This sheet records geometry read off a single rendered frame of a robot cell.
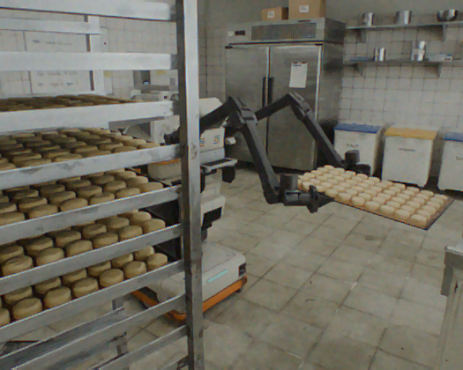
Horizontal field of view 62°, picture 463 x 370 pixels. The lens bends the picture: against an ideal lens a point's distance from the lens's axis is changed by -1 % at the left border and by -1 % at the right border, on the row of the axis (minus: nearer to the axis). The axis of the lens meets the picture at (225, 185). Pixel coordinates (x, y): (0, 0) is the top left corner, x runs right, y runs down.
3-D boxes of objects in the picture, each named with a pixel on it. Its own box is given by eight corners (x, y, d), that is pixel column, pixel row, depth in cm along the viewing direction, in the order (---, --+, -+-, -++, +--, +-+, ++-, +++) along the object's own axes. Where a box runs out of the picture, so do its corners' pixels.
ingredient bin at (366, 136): (328, 181, 523) (332, 124, 500) (341, 171, 575) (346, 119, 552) (369, 188, 496) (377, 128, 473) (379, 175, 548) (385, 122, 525)
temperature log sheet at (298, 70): (306, 87, 486) (307, 62, 477) (305, 87, 484) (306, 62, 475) (289, 86, 498) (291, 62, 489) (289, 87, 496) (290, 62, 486)
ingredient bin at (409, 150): (377, 188, 490) (384, 129, 467) (387, 177, 540) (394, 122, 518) (423, 196, 461) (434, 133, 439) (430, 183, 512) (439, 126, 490)
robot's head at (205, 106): (178, 116, 216) (190, 97, 206) (205, 113, 231) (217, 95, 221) (192, 136, 212) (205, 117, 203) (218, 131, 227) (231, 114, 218)
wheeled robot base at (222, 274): (115, 287, 265) (111, 255, 258) (182, 255, 311) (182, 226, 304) (182, 330, 223) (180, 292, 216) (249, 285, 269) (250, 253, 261)
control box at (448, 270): (464, 271, 155) (470, 240, 151) (450, 298, 138) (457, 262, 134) (454, 269, 157) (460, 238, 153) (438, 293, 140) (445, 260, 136)
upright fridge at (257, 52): (333, 169, 582) (346, 23, 521) (310, 184, 510) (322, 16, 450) (253, 158, 657) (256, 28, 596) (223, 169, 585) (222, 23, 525)
